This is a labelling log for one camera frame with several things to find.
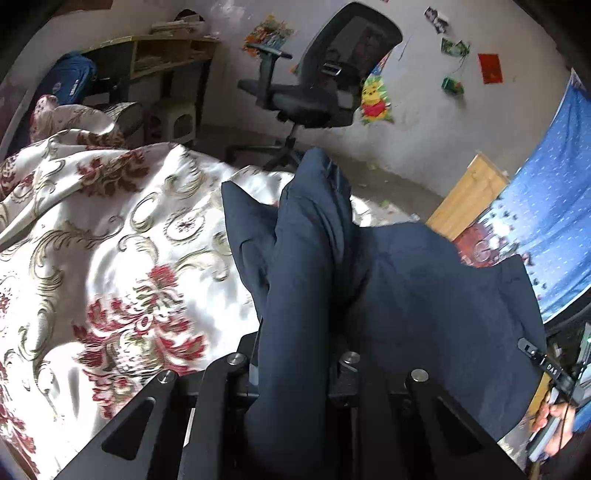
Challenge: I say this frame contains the red paper wall square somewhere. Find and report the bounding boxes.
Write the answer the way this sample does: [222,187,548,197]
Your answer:
[477,52,505,86]

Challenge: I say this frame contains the blue bag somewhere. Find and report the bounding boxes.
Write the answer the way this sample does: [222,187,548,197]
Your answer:
[38,51,99,110]

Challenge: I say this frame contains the plastic stool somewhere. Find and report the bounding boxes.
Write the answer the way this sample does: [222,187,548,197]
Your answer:
[147,100,198,145]

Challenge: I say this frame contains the wall photos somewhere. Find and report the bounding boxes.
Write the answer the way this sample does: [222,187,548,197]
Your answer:
[424,6,452,34]

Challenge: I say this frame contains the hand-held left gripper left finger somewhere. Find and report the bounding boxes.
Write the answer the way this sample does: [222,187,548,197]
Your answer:
[55,331,260,480]

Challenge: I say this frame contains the wooden desk with shelf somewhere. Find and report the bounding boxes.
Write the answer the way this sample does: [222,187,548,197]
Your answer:
[82,34,221,145]

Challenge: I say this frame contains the stack of papers and books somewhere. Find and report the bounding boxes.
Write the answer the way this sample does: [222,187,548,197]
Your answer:
[149,8,205,37]

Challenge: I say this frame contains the navy puffer jacket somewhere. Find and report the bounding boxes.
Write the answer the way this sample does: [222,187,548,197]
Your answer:
[221,147,549,480]

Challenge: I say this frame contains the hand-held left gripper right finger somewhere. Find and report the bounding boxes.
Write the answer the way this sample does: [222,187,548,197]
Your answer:
[329,352,528,480]

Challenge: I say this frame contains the yellow bear wall poster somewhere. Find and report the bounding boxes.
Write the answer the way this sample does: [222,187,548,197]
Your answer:
[359,73,394,126]

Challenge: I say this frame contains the cartoon figures wall poster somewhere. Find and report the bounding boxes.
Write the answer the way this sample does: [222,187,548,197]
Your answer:
[369,46,394,77]

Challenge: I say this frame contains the person's right hand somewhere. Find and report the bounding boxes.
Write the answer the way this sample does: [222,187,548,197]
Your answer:
[529,401,576,459]

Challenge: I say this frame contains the colourful wall poster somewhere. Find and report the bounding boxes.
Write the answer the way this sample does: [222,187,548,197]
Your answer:
[241,15,295,55]

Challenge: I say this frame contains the blue printed wall cloth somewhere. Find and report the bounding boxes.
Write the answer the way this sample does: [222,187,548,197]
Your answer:
[451,68,591,325]

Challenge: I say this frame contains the black office chair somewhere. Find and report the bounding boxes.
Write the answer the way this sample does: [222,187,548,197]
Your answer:
[225,2,405,172]

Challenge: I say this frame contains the wooden board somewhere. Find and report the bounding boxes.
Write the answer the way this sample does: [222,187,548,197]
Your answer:
[424,154,509,241]

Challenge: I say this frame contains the floral printed blanket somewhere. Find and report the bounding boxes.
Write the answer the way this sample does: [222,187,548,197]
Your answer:
[0,92,419,480]

